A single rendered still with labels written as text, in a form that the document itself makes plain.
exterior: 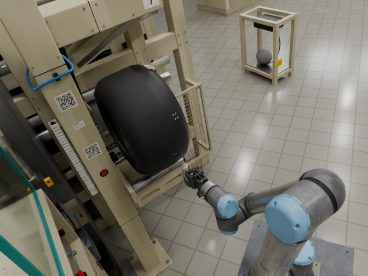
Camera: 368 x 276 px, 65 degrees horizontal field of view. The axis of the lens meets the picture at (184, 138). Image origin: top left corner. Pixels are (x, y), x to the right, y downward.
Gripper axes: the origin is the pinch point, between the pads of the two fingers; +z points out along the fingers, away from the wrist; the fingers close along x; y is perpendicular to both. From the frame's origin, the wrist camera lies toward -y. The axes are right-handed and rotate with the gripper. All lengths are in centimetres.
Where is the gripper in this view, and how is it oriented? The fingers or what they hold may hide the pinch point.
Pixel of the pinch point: (184, 171)
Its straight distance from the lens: 149.3
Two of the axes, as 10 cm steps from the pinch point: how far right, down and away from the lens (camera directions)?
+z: -5.3, -3.7, 7.7
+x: -8.2, 4.8, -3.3
